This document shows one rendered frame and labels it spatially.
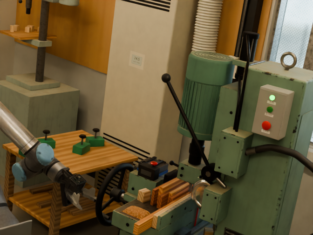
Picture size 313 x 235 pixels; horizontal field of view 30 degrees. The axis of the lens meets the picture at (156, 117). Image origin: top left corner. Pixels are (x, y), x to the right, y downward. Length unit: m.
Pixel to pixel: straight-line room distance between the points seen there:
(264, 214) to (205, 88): 0.49
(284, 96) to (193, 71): 0.39
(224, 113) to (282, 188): 0.34
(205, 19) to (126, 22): 0.56
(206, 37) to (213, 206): 1.73
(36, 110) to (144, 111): 0.87
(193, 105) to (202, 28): 1.50
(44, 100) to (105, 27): 0.71
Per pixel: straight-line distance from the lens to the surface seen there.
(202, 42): 3.63
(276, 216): 2.11
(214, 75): 2.13
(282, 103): 1.92
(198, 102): 2.15
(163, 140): 3.85
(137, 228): 2.07
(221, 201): 2.08
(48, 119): 4.38
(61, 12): 4.78
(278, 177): 2.06
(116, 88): 3.98
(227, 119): 2.13
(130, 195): 2.44
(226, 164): 2.03
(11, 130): 2.60
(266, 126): 1.95
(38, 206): 3.80
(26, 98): 4.24
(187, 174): 2.30
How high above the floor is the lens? 1.90
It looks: 17 degrees down
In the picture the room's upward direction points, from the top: 8 degrees clockwise
